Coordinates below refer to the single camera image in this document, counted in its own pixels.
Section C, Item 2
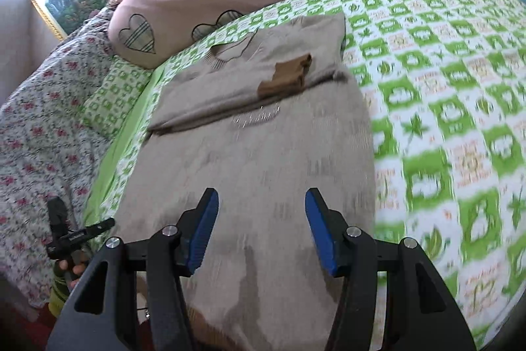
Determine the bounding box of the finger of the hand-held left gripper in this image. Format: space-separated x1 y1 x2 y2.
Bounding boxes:
46 197 69 238
61 218 116 242

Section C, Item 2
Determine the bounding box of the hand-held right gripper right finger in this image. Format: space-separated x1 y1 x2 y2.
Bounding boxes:
305 188 478 351

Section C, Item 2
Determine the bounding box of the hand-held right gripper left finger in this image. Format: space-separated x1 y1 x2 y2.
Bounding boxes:
45 188 219 351

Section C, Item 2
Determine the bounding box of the beige knit sweater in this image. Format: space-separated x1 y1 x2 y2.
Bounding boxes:
111 14 376 351

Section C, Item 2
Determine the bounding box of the person's left hand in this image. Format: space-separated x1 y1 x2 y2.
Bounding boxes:
57 258 85 291

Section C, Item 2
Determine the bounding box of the floral printed blanket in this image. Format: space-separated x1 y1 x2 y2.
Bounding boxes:
0 3 124 311

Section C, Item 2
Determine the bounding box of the plain green sheet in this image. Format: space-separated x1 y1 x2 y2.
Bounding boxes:
82 88 165 228

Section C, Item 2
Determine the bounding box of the green checked printed pillow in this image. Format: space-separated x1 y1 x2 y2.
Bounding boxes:
80 57 154 140

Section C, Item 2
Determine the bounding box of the brown folded cloth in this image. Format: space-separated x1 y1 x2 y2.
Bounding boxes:
257 54 314 93

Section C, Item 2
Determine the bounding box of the green checked printed bedsheet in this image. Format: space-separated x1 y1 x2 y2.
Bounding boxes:
82 0 526 351

